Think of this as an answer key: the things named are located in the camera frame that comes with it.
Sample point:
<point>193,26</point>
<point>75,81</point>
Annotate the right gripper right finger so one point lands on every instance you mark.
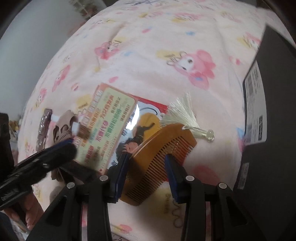
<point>181,184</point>

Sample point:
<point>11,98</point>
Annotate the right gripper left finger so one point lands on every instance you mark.
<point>117,175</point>

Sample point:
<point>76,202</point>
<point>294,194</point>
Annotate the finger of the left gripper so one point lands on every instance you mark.
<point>59,154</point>

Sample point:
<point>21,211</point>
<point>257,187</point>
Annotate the brown skull hair clip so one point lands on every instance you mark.
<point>65,128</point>

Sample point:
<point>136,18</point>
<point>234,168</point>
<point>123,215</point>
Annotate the red cartoon card pack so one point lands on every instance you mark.
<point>114,122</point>

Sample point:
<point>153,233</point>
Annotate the wooden comb with tassel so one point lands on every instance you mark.
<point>176,134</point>

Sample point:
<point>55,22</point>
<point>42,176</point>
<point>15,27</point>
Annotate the person's left hand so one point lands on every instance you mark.
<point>32,209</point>

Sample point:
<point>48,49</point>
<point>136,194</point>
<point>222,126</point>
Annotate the black cardboard storage box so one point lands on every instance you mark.
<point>265,186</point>

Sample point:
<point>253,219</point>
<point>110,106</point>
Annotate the pink cartoon print blanket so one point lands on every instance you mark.
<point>160,50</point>

